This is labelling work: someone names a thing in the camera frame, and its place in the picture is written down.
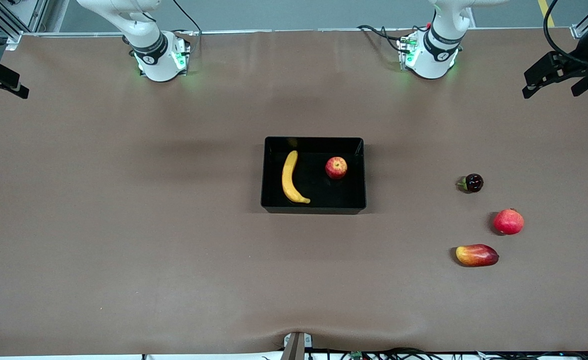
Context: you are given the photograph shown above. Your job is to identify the red yellow apple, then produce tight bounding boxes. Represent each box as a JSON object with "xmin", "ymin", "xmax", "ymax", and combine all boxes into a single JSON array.
[{"xmin": 325, "ymin": 156, "xmax": 348, "ymax": 180}]

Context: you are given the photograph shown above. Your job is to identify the black plastic box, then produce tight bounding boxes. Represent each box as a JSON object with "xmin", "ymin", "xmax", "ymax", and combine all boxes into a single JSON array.
[{"xmin": 260, "ymin": 136, "xmax": 367, "ymax": 215}]

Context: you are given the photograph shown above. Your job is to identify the yellow banana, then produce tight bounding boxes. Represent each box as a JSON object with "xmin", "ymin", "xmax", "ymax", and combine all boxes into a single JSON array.
[{"xmin": 281, "ymin": 150, "xmax": 311, "ymax": 205}]

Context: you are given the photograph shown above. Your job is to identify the dark purple mangosteen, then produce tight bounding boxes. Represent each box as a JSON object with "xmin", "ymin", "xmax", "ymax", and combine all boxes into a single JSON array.
[{"xmin": 457, "ymin": 173, "xmax": 484, "ymax": 194}]

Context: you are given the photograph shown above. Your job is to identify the large red apple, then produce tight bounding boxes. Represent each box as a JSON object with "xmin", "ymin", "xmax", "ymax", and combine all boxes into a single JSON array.
[{"xmin": 493, "ymin": 208, "xmax": 525, "ymax": 236}]

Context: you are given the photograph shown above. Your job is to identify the red yellow mango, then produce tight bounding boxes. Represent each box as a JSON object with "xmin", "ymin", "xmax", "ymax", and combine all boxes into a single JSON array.
[{"xmin": 455, "ymin": 243, "xmax": 500, "ymax": 268}]

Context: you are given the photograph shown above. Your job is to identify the brown table mat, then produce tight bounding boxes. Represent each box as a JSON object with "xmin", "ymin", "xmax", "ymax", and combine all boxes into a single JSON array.
[{"xmin": 0, "ymin": 27, "xmax": 588, "ymax": 358}]

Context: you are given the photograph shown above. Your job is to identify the black left arm base cables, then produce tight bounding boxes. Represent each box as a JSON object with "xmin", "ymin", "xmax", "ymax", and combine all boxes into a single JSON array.
[{"xmin": 358, "ymin": 24, "xmax": 410, "ymax": 53}]

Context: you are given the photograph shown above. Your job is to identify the black right arm base cable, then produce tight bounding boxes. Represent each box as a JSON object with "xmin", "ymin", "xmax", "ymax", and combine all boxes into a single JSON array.
[{"xmin": 171, "ymin": 0, "xmax": 202, "ymax": 56}]

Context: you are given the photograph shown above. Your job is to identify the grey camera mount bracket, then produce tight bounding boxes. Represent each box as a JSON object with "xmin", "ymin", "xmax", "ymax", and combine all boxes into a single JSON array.
[{"xmin": 281, "ymin": 331, "xmax": 314, "ymax": 360}]

